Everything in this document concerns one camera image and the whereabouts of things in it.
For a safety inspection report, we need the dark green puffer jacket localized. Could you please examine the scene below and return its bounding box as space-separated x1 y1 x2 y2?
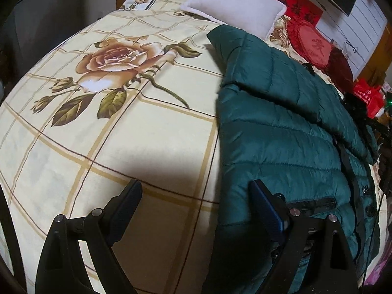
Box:
202 25 380 293

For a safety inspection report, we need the red shopping bag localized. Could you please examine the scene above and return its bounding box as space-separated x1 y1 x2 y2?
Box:
354 78 384 118

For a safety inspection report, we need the dark red velvet cushion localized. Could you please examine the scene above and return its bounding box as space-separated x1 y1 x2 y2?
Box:
326 47 354 93

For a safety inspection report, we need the cream floral bed quilt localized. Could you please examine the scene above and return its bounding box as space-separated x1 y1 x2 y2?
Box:
0 0 392 294

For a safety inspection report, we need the red heart-shaped cushion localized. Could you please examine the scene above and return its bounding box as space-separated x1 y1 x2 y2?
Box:
286 18 332 69

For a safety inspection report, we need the red banner with characters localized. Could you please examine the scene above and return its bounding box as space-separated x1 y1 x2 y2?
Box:
278 0 323 26

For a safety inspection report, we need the grey wardrobe cabinet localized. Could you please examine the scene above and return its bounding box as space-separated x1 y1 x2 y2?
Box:
1 0 116 83

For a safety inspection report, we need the white square pillow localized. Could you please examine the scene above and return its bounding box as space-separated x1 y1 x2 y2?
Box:
181 0 286 40

